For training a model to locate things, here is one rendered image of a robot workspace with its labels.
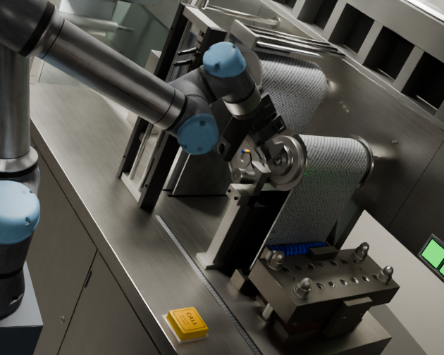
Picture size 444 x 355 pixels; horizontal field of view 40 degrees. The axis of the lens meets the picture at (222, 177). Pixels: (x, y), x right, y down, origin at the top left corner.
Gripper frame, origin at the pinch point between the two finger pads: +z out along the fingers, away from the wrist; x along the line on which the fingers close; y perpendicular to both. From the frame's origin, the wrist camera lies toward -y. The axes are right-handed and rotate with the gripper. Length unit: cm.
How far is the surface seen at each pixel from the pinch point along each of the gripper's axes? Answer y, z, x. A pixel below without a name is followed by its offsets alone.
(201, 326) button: -34.9, 6.9, -20.1
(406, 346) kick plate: 20, 188, 3
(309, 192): 4.2, 10.8, -7.9
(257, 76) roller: 13.1, -4.6, 18.8
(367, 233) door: 44, 178, 57
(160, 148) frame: -17.0, 2.4, 26.8
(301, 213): 0.1, 16.1, -7.9
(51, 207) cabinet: -53, 15, 48
